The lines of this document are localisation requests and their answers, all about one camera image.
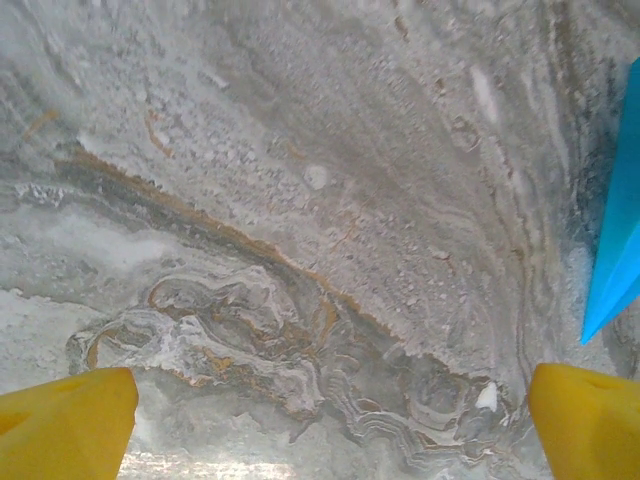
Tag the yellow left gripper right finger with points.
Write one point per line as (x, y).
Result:
(590, 430)

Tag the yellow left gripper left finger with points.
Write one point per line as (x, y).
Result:
(65, 425)

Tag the cyan cloth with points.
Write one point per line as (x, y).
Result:
(617, 250)

